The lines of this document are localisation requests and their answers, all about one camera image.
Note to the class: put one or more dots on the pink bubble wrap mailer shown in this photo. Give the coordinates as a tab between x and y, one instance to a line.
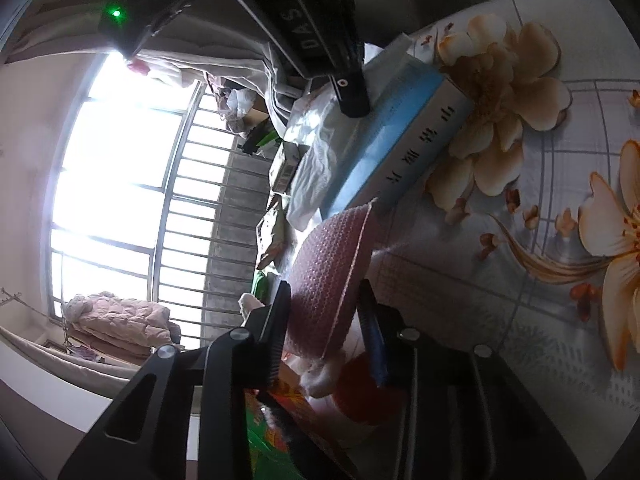
324	280

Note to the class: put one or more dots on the red capped white bottle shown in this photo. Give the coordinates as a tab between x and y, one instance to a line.
360	399

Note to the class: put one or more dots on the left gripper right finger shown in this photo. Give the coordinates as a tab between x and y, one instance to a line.
466	415

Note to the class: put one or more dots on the grey window curtain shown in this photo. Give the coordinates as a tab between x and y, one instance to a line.
214	36

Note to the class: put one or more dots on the pink quilted jacket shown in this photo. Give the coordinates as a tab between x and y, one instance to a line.
134	326

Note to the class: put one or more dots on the brown snack packet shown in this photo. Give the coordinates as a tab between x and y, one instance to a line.
271	234

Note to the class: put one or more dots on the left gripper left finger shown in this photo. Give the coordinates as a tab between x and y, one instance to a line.
144	432

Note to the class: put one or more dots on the white plastic bag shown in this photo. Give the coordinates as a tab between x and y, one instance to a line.
325	135

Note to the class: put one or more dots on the beige small carton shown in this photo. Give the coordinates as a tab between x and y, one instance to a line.
284	165

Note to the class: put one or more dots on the green foil snack bag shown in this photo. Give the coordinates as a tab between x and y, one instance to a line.
278	415

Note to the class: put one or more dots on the blue white tissue box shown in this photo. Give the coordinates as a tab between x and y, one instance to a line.
416	117

